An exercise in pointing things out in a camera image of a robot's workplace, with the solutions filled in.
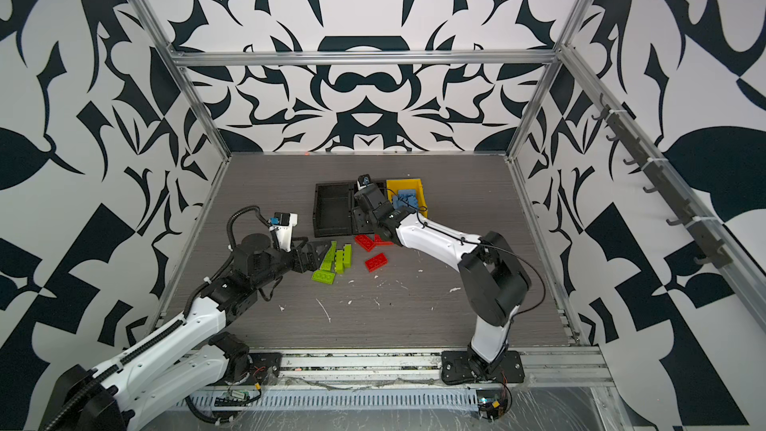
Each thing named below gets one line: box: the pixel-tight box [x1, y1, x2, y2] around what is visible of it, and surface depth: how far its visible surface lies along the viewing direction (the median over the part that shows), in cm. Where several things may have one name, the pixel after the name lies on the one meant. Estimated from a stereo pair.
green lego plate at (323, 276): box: [311, 270, 337, 286], surface depth 91 cm
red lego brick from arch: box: [365, 252, 388, 274], surface depth 93 cm
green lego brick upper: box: [334, 249, 344, 275], surface depth 91 cm
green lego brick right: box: [342, 243, 353, 269], surface depth 93 cm
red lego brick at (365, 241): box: [355, 234, 377, 253], surface depth 97 cm
